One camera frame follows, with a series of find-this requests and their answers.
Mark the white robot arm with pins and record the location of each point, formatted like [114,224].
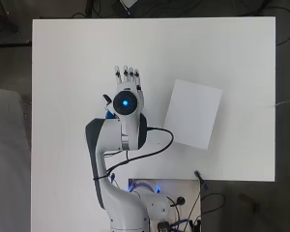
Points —
[125,206]

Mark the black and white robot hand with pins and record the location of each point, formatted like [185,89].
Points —
[129,84]

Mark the white flat box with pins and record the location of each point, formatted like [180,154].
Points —
[192,114]

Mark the grey fabric cover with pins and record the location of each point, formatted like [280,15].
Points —
[8,161]

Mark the grey floor device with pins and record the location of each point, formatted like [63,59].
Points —
[129,3]

